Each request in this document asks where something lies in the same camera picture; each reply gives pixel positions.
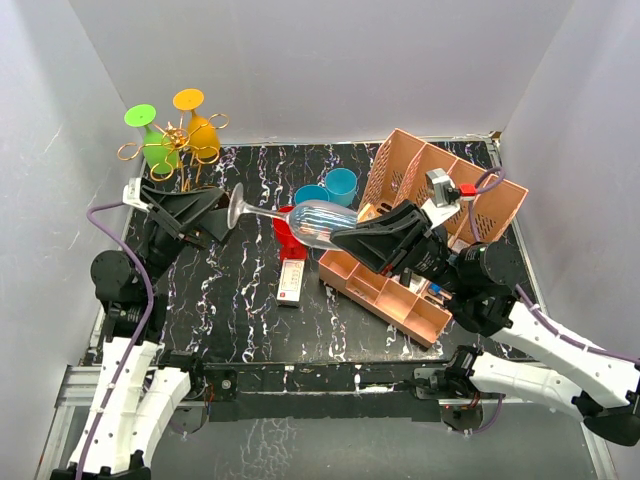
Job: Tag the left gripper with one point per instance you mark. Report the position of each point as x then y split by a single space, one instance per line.
180 212

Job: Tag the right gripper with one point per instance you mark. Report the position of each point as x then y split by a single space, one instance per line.
392 236

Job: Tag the blue wine glass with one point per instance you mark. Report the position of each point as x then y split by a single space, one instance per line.
310 192
341 186

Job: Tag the green wine glass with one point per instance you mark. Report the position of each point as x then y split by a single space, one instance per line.
157 148

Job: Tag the clear wine glass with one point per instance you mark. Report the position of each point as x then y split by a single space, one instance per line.
311 223

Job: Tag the red wine glass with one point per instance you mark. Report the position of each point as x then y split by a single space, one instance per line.
290 247

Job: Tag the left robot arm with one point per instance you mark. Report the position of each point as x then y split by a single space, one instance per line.
140 385

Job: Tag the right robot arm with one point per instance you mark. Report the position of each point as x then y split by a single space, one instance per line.
575 376

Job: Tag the orange wine glass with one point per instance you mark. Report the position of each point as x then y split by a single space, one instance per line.
202 137

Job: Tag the yellow spiral notebook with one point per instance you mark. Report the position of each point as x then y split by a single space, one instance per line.
368 212

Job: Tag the pink desk organizer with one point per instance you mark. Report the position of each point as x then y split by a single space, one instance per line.
398 173

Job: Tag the white small box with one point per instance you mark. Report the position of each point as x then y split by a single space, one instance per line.
290 282

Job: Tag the black front base bar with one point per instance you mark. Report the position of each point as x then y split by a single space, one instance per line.
415 390

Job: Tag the gold wire glass rack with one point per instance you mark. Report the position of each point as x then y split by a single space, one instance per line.
189 167

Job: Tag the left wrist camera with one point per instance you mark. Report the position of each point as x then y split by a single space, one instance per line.
131 195

